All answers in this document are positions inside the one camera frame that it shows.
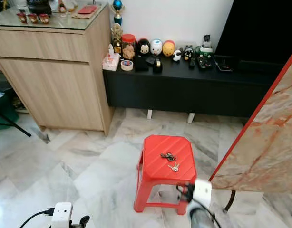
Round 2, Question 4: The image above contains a small silver key pair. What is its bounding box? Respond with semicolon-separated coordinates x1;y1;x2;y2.
167;162;181;173

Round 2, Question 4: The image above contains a dark key bunch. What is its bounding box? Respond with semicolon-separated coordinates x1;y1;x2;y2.
160;152;178;162

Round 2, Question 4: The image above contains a red plastic stool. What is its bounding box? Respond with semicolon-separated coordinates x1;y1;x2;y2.
134;134;198;216

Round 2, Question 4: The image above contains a marble table with red edge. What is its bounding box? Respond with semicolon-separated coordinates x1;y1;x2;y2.
208;45;292;217

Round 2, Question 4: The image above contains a black low tv console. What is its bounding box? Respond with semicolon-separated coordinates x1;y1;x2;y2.
103;58;281;124

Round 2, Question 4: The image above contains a black stand leg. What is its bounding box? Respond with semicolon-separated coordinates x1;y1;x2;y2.
0;109;32;139

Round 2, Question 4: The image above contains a black tape dispenser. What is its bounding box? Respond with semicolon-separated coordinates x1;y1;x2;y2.
152;58;164;74

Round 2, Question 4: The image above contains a green bag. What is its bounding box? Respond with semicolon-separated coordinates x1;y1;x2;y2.
0;90;19;130

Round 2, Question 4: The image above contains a wide black remote control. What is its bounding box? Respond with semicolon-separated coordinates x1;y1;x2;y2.
196;57;213;71

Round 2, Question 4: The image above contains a black desk tray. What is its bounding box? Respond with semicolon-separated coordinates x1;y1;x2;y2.
214;56;235;73

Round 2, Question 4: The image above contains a black wallet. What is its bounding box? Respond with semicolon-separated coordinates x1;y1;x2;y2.
134;55;150;73

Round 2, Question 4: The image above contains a small panda figurine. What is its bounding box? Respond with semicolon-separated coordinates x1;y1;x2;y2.
172;49;183;63

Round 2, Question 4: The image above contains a white tape roll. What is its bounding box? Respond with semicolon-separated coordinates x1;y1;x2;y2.
120;59;135;72

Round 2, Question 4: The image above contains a yellow bear head toy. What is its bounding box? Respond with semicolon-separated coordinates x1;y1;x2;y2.
162;40;176;58

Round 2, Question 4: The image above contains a white and blue head toy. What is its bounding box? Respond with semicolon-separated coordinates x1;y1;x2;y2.
150;39;163;57

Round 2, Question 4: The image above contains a pink tissue pack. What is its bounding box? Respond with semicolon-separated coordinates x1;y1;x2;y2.
102;44;121;72

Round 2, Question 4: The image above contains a light wooden cabinet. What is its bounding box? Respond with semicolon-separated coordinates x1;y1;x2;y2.
0;4;114;132

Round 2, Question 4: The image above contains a black mouse head toy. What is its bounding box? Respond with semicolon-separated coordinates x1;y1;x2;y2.
136;38;151;57

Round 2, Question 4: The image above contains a red lid snack jar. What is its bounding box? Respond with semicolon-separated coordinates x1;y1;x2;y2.
121;34;137;61

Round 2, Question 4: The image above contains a small gold trophy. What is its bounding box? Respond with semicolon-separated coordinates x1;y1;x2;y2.
110;23;124;54

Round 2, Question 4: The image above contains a black television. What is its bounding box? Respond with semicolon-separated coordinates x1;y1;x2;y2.
214;0;292;68

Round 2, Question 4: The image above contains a blue globe trophy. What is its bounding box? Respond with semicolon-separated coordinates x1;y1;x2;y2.
111;0;126;26

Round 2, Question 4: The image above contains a red packet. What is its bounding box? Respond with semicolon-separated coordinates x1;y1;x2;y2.
77;5;98;15

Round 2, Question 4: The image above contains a black incense pot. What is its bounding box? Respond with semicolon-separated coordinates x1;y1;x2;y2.
26;0;54;15

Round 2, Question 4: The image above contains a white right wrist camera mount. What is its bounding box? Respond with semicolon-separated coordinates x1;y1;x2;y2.
193;179;213;208

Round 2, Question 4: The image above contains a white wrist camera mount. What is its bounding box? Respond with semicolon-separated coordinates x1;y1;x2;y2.
50;202;73;228
193;179;213;208

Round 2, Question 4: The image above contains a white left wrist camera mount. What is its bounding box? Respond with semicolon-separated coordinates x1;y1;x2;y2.
50;202;73;228

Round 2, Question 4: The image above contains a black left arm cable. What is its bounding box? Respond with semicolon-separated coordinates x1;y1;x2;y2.
19;209;56;228

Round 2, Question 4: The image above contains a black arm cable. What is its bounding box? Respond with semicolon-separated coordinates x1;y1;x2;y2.
19;209;56;228
175;183;222;228

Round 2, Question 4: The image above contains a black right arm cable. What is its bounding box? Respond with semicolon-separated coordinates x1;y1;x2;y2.
175;183;222;228

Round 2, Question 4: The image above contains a black cordless phone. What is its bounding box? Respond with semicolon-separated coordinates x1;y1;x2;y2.
202;34;211;49

